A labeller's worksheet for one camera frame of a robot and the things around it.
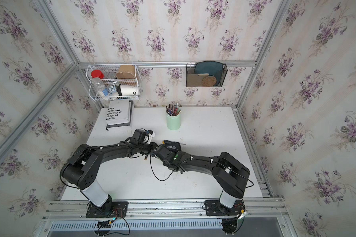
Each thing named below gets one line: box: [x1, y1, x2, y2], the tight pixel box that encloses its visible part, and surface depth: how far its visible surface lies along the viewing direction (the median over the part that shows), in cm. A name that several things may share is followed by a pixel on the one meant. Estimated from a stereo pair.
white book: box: [106, 99, 131, 126], surface depth 109 cm
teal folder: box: [193, 60, 223, 86], surface depth 94 cm
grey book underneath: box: [105, 100, 134, 131], surface depth 106 cm
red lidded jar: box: [90, 69, 105, 79], surface depth 94 cm
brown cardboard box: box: [115, 64, 136, 79], surface depth 92 cm
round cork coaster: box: [201, 75, 217, 87], surface depth 98 cm
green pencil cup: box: [165, 112, 181, 131], surface depth 103 cm
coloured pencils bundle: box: [165, 102, 182, 117], surface depth 103 cm
